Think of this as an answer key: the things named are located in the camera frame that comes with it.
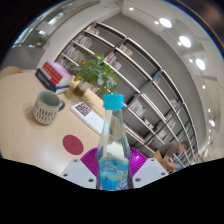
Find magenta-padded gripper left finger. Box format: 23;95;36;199
59;147;101;190

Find grey shelf unit with books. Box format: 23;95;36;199
54;20;203;168

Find pink book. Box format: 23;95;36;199
43;60;74;80

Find group of wooden chairs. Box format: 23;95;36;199
153;149;168;166

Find green potted plant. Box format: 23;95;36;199
66;53;121;98

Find flat round red coaster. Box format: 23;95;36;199
62;134;85;156

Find dark blue book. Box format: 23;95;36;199
34;68;71;95

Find ceiling lights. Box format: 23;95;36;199
128;4;218;129

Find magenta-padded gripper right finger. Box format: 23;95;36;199
128;146;169;190

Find clear bottle with blue cap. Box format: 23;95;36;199
95;93;131;192

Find wooden chair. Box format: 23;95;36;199
0;65;24;80

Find person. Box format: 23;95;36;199
158;139;190;174

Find red book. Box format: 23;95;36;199
41;63;73;87

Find small potted plant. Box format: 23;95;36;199
34;34;49;48

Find patterned ceramic mug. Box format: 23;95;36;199
32;89;66;126

